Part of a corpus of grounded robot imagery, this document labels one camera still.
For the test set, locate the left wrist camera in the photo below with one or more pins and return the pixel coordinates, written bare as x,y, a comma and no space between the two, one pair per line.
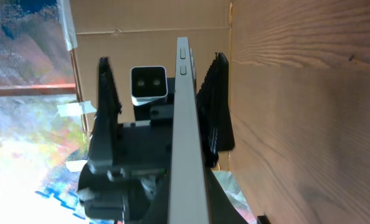
148,83

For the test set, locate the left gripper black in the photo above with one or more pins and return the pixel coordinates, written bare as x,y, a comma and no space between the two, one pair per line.
126,178

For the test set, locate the brown cardboard box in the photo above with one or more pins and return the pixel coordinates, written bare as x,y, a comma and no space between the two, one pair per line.
134,33

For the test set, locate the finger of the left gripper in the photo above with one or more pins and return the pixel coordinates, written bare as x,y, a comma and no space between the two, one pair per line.
212,101

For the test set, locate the bronze Galaxy smartphone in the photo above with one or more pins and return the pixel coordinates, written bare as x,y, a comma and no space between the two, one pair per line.
188,201

